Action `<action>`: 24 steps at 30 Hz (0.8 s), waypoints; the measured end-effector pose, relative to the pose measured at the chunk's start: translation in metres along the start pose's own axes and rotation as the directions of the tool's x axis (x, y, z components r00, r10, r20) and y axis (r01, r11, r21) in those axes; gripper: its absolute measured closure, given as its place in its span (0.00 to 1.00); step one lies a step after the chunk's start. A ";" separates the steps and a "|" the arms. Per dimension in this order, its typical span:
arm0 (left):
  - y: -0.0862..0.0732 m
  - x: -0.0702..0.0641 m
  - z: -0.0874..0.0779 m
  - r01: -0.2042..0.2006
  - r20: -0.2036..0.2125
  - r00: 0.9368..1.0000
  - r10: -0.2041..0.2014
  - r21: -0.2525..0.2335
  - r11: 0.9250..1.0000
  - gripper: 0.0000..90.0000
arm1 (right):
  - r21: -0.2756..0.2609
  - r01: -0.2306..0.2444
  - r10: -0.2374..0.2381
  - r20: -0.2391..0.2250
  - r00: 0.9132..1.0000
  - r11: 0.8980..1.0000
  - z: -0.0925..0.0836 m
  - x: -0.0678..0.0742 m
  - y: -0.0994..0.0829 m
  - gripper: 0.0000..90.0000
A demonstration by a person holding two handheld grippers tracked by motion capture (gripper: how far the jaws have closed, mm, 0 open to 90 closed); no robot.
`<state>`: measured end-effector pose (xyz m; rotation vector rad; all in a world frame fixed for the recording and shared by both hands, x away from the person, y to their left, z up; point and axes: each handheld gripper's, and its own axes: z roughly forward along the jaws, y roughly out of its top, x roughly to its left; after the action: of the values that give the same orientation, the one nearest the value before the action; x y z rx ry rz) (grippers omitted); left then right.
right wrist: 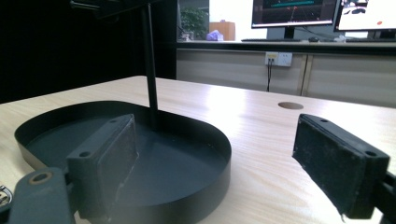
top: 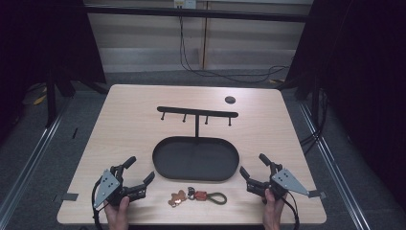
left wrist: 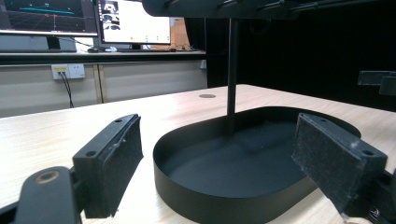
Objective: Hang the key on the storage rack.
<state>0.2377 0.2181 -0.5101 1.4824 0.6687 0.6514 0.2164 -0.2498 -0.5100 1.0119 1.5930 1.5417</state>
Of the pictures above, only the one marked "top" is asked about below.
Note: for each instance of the metal floor rail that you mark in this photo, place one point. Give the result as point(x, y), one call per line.
point(30, 166)
point(332, 163)

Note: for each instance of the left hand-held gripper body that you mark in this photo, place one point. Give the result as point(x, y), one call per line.
point(110, 187)

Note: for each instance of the yellow floor scrap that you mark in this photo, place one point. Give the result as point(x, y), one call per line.
point(40, 99)

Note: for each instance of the person's left hand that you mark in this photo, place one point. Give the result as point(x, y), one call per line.
point(117, 212)

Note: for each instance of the dark curtain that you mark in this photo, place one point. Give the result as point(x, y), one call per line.
point(38, 41)
point(360, 80)

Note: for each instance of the grey tape piece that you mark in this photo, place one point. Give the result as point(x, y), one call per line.
point(317, 194)
point(70, 196)

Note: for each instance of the black key rack with tray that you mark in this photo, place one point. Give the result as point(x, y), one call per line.
point(195, 158)

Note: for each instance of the black horizontal bar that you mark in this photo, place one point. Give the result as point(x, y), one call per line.
point(198, 13)

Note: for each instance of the black round table grommet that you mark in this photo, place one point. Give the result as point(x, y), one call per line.
point(230, 99)

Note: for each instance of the person's right hand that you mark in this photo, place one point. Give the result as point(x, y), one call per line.
point(273, 209)

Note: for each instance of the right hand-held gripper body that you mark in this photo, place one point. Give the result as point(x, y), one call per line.
point(284, 182)

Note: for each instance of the white wall socket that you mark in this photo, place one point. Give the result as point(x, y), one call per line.
point(185, 3)

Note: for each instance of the black stand leg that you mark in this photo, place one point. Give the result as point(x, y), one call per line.
point(51, 102)

